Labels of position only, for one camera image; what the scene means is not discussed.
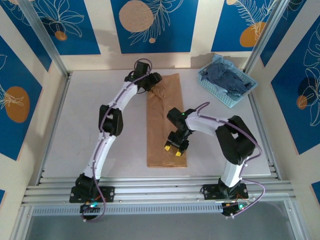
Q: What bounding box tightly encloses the tan t-shirt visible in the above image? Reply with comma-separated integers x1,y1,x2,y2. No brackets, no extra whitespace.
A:
145,72,188,169

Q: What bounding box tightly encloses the light blue plastic basket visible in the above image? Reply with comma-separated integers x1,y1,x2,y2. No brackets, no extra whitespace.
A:
197,61,259,109

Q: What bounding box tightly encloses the blue t-shirt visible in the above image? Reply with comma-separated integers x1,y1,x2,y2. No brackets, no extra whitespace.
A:
201,54,254,97

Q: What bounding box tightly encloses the aluminium mounting rail beam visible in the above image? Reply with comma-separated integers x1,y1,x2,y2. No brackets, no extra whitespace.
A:
21,175,295,207

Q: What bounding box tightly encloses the blue floral wall panel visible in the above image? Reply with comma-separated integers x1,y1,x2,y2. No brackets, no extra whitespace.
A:
210,0,273,53
110,0,200,54
270,14,320,156
31,0,102,56
0,34,44,162

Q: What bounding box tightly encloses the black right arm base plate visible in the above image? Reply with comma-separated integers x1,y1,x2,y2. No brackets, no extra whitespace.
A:
199,183,250,201

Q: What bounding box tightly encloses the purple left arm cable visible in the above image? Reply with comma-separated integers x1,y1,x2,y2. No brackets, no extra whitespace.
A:
80,58,154,223

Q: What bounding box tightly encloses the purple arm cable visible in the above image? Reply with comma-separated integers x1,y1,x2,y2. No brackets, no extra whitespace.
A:
194,101,266,219
80,58,154,223

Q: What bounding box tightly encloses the grey slotted cable duct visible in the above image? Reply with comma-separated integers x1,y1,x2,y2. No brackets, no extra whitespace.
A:
31,203,226,217

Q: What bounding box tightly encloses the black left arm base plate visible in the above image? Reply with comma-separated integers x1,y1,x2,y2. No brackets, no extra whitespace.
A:
69,185,116,204

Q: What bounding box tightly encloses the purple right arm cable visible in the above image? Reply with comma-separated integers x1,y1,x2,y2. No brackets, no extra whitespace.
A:
194,101,266,219

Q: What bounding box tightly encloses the aluminium frame post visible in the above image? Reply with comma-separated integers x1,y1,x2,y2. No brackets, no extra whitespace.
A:
17,0,73,79
242,0,293,74

